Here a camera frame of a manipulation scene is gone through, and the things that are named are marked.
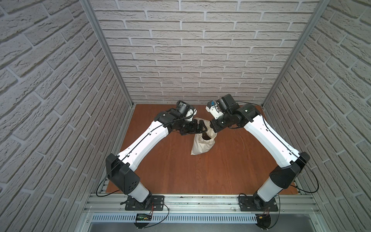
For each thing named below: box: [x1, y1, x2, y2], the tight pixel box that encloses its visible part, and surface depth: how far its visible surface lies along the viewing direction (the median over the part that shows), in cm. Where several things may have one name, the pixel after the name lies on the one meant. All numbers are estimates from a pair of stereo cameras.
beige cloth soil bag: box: [190, 117, 218, 156], surface depth 86 cm
